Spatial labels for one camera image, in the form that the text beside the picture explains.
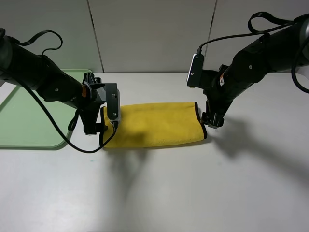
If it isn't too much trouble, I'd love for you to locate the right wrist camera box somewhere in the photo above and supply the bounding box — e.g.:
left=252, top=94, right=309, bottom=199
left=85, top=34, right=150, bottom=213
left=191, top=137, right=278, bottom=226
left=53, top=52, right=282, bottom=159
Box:
left=186, top=54, right=204, bottom=88

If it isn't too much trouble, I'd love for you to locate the black right camera cable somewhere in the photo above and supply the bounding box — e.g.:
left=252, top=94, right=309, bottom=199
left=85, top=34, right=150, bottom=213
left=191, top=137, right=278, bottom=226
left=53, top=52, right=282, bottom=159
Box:
left=196, top=12, right=309, bottom=94

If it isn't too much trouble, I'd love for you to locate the yellow towel with black trim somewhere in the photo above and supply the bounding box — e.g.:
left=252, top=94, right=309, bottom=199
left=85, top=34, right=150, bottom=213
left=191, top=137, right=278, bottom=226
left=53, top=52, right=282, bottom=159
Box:
left=99, top=101, right=207, bottom=148

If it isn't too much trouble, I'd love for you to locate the black left camera cable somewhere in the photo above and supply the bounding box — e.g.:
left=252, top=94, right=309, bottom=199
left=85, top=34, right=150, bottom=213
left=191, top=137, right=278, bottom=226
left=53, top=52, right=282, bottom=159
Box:
left=18, top=29, right=119, bottom=153

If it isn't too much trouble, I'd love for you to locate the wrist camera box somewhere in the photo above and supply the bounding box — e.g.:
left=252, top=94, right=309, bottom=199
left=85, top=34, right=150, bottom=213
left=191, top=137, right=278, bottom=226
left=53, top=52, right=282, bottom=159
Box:
left=105, top=83, right=121, bottom=123
left=186, top=54, right=204, bottom=88

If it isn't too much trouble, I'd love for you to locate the black camera cable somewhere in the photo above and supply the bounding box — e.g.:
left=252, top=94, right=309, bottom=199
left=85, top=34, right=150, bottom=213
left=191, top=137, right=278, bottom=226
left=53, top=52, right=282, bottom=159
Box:
left=18, top=29, right=119, bottom=153
left=196, top=12, right=309, bottom=94

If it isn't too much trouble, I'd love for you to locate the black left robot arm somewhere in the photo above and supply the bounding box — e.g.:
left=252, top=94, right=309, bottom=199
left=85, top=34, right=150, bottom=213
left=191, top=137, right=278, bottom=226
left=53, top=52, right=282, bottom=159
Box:
left=0, top=29, right=108, bottom=135

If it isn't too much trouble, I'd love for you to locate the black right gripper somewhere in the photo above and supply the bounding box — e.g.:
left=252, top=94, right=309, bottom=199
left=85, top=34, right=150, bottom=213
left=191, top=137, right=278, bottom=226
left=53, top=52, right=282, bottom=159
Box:
left=200, top=64, right=232, bottom=129

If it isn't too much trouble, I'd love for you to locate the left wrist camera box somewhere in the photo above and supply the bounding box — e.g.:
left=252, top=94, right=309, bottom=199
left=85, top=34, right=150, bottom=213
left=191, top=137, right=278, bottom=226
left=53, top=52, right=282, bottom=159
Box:
left=105, top=83, right=121, bottom=123

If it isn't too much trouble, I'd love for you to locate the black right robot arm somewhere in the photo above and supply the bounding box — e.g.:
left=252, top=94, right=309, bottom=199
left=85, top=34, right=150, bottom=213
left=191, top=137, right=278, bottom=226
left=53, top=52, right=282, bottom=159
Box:
left=201, top=19, right=309, bottom=128

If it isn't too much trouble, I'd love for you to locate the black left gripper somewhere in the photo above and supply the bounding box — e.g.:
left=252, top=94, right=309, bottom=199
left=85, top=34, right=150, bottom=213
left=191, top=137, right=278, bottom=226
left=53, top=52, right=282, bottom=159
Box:
left=76, top=72, right=107, bottom=135

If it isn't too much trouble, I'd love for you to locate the light green plastic tray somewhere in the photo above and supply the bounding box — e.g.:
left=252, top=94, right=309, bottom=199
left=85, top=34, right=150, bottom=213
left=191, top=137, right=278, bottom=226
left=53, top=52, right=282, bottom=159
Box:
left=0, top=69, right=92, bottom=150

